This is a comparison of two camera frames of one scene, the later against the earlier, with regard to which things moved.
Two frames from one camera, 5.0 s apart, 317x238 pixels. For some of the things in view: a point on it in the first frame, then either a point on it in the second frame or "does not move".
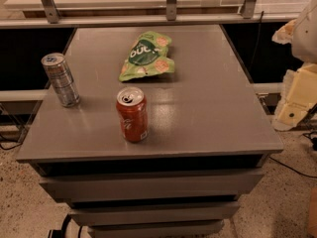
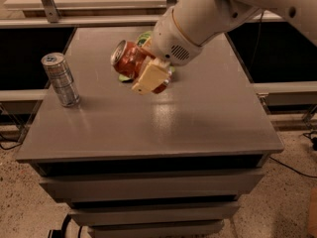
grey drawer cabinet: x=208 y=133 does not move
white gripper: x=306 y=37 to x=171 y=41
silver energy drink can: x=56 y=68 does not move
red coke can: x=132 y=107 to x=129 y=59
